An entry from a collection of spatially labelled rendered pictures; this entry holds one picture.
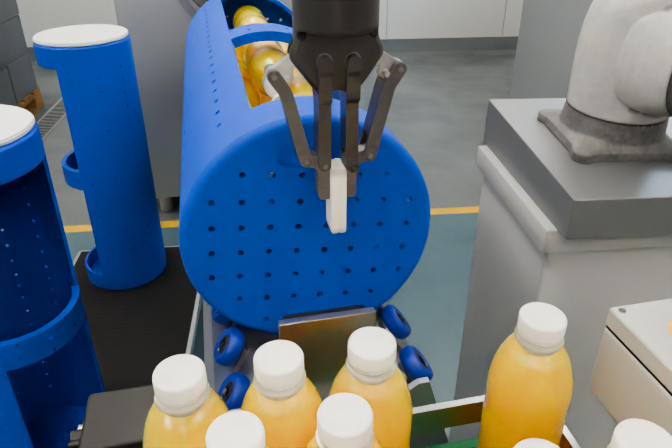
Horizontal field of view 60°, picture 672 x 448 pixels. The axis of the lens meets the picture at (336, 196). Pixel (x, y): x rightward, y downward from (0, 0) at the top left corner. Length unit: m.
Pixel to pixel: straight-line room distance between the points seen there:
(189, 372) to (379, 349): 0.15
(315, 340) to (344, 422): 0.20
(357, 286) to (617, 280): 0.47
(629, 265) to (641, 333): 0.45
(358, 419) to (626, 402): 0.27
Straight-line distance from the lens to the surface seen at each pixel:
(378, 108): 0.55
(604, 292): 1.03
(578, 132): 0.99
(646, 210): 0.92
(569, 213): 0.87
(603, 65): 0.95
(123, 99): 1.99
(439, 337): 2.20
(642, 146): 1.00
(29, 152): 1.25
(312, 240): 0.65
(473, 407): 0.64
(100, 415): 0.62
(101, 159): 2.02
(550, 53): 3.35
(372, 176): 0.63
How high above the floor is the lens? 1.43
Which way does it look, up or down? 28 degrees down
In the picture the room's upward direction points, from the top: straight up
